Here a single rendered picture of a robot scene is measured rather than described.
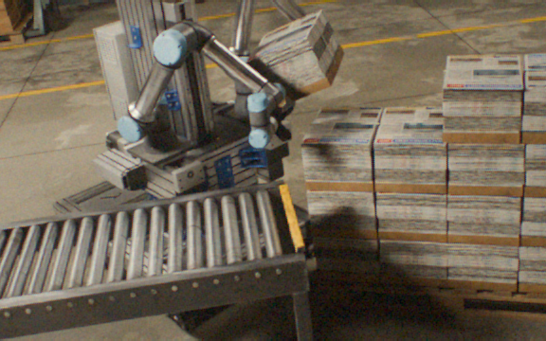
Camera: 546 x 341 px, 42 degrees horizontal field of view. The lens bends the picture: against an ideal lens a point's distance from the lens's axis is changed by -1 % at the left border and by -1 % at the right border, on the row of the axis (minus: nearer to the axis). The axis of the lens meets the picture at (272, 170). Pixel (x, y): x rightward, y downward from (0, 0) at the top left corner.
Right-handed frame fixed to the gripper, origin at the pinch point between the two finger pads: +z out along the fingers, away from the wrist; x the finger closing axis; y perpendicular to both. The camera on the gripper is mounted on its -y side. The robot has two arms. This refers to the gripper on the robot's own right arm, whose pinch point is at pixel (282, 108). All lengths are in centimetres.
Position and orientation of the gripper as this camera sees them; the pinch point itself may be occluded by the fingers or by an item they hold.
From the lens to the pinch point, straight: 295.4
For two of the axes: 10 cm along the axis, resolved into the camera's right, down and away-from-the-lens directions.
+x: -8.6, 3.1, 4.2
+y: -4.5, -8.3, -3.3
